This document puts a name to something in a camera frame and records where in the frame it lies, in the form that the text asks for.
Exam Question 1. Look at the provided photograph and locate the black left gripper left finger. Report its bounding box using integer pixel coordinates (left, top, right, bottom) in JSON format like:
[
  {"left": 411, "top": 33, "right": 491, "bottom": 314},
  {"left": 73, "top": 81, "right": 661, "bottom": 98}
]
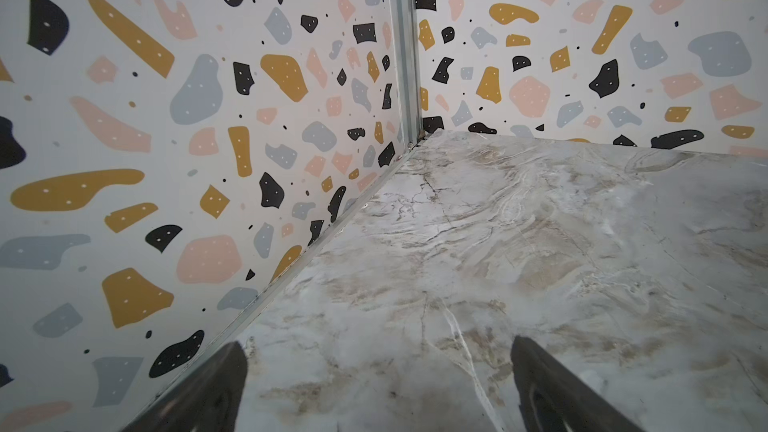
[{"left": 125, "top": 341, "right": 248, "bottom": 432}]

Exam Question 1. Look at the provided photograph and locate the aluminium left corner post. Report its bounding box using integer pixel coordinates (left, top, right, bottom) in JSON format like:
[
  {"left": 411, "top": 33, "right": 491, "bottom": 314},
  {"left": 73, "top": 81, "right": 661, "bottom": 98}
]
[{"left": 390, "top": 0, "right": 422, "bottom": 149}]

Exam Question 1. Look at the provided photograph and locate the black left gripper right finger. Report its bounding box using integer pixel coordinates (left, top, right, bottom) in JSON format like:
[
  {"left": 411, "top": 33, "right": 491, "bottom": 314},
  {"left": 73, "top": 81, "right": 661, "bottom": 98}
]
[{"left": 510, "top": 335, "right": 641, "bottom": 432}]

